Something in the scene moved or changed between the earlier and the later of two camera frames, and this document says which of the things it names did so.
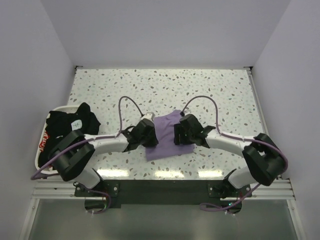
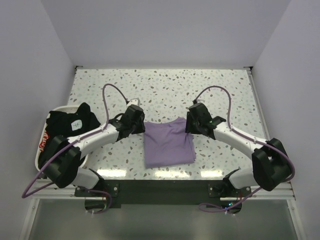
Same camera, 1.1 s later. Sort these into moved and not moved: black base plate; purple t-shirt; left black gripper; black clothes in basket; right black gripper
Moved: right black gripper; purple t-shirt; left black gripper
Not moved: black base plate; black clothes in basket
